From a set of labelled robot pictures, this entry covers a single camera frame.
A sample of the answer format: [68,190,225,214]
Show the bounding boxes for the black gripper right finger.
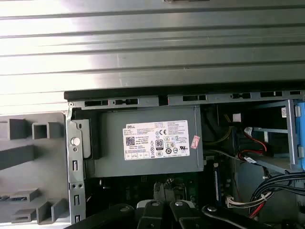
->
[168,200,305,229]

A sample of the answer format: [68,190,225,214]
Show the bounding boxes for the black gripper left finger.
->
[70,200,165,229]

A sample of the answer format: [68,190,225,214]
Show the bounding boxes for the blue-labelled RAM stick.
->
[213,162,224,207]

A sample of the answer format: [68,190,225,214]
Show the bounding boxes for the green motherboard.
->
[85,155,239,217]

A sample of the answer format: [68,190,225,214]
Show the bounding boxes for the grey power supply unit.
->
[83,106,205,179]

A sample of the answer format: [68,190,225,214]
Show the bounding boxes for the black open PC case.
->
[63,87,305,229]

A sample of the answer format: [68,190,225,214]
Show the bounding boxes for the tall silver drive cage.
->
[234,98,301,174]

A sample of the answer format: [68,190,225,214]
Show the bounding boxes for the grey parts rack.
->
[0,112,72,226]

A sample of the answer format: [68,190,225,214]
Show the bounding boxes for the large blue disk carrier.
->
[293,102,305,171]

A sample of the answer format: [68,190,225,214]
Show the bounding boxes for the white connector wires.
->
[225,193,272,208]

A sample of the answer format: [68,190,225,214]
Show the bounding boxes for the yellow wire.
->
[204,114,233,145]

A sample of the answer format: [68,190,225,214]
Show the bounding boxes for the black cable bundle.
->
[247,173,305,219]

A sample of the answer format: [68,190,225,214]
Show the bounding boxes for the red data wire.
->
[251,138,268,155]

